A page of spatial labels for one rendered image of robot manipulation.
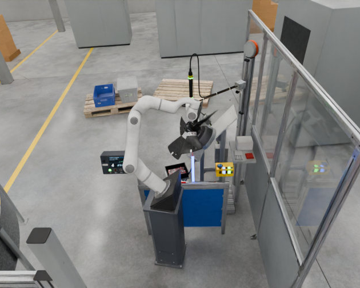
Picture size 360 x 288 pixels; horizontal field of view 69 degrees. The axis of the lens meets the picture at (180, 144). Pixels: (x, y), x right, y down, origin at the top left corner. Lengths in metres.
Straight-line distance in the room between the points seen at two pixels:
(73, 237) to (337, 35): 3.98
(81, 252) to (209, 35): 6.49
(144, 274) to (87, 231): 0.93
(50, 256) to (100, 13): 9.08
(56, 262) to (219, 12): 7.60
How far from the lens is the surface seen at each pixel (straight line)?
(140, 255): 3.20
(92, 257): 3.33
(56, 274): 0.85
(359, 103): 4.57
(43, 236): 0.74
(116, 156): 2.41
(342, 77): 4.18
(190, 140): 2.58
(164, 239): 2.66
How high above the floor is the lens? 2.74
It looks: 38 degrees down
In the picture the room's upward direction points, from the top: 4 degrees counter-clockwise
